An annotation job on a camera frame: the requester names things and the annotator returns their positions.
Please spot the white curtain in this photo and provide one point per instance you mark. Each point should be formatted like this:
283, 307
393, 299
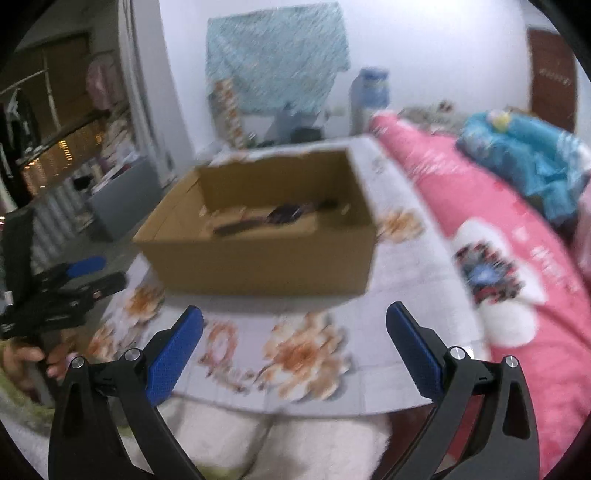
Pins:
152, 92

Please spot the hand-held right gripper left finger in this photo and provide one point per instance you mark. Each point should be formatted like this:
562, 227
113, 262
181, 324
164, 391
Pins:
173, 360

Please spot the black hanging garment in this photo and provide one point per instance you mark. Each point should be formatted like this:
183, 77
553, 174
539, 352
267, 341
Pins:
21, 138

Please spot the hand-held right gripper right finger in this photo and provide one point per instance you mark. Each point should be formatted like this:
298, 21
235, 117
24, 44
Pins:
415, 355

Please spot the pile of pale packets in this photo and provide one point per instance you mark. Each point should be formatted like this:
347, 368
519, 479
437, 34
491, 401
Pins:
120, 138

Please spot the white water dispenser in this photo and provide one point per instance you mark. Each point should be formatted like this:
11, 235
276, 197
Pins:
362, 120

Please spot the olive grey cloth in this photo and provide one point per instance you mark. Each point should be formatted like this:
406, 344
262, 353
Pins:
429, 113

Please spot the brown cardboard box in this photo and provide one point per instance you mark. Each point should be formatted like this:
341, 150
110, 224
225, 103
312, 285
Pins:
258, 267

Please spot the teal patterned hanging cloth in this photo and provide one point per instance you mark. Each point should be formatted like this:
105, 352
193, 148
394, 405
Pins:
277, 55

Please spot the person's left hand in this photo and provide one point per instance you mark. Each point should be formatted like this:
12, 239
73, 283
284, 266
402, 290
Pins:
23, 355

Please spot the green fluffy mat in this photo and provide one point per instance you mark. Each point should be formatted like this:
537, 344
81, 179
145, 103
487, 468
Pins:
14, 404

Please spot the orange checkered cloth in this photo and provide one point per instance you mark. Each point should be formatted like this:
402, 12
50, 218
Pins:
228, 115

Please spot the blue printed blanket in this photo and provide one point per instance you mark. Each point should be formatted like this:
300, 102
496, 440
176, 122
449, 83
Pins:
521, 157

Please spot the blue water jug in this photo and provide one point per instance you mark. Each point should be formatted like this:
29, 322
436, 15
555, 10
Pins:
374, 87

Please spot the white fleece blanket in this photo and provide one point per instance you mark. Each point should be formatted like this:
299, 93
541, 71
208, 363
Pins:
300, 447

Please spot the smartwatch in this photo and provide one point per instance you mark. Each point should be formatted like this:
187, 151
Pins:
284, 213

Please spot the grey storage box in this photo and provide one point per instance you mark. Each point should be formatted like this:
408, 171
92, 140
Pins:
124, 203

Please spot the dark bag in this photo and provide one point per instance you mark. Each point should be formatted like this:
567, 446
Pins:
307, 134

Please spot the pink floral blanket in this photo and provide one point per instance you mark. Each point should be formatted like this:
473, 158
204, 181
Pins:
461, 194

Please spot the light pink cloth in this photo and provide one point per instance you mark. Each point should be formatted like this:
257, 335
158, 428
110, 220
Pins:
582, 221

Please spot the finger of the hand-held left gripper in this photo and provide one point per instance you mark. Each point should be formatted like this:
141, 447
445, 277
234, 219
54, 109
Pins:
92, 288
85, 266

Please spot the brown wooden door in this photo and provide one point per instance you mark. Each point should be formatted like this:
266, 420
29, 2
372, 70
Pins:
551, 83

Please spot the pink hanging clothes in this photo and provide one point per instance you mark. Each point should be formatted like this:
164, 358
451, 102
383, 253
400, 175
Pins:
101, 83

